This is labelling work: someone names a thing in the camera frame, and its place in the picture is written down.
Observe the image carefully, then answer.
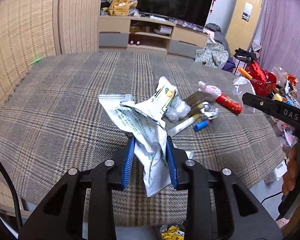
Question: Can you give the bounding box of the red cap bottle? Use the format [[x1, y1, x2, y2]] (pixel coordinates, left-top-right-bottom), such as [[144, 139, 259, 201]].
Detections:
[[216, 93, 243, 115]]

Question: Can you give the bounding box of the yellow wrapper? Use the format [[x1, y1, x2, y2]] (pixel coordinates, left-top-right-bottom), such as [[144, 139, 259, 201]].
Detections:
[[160, 225, 185, 240]]

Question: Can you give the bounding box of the olive green wrapper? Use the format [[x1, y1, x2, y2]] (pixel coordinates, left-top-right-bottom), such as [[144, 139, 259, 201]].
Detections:
[[184, 91, 215, 117]]

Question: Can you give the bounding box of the white tube stick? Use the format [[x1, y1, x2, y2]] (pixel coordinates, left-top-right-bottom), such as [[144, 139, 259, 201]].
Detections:
[[167, 114, 200, 137]]

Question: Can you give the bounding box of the clear plastic bag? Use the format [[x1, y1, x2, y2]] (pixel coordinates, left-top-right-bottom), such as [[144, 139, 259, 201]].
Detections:
[[165, 94, 191, 122]]

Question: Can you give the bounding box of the white foil bag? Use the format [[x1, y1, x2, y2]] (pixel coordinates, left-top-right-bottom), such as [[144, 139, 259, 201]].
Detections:
[[98, 76, 178, 197]]

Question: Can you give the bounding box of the blue small cylinder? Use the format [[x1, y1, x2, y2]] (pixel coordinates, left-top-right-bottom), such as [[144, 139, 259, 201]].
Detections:
[[194, 120, 210, 131]]

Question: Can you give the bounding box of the person's right hand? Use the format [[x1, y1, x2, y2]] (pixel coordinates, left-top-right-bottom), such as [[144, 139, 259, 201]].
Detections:
[[282, 145, 300, 195]]

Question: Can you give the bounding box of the orange toy stick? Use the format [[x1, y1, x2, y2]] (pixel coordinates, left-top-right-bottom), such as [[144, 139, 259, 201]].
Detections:
[[238, 68, 253, 80]]

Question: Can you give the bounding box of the purple curtain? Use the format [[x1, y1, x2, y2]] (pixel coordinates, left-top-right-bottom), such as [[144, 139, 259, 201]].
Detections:
[[260, 0, 300, 103]]

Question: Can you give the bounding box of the floral green cloth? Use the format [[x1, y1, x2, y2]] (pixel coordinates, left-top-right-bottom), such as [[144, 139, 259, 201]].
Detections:
[[194, 43, 229, 69]]

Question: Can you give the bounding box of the beige standing air conditioner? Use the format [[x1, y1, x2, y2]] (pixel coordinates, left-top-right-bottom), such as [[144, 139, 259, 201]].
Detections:
[[225, 0, 265, 55]]

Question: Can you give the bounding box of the black flat television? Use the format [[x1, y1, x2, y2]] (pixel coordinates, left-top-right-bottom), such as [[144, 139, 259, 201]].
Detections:
[[137, 0, 212, 27]]

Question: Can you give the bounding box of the wooden tv cabinet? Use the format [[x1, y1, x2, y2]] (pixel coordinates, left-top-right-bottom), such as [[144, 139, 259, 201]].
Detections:
[[97, 16, 209, 59]]

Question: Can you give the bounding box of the bamboo folding screen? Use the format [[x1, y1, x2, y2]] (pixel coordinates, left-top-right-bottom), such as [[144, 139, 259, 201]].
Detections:
[[0, 0, 101, 110]]

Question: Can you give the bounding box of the yellow backpack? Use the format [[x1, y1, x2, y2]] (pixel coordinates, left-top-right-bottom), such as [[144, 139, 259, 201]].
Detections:
[[109, 0, 130, 16]]

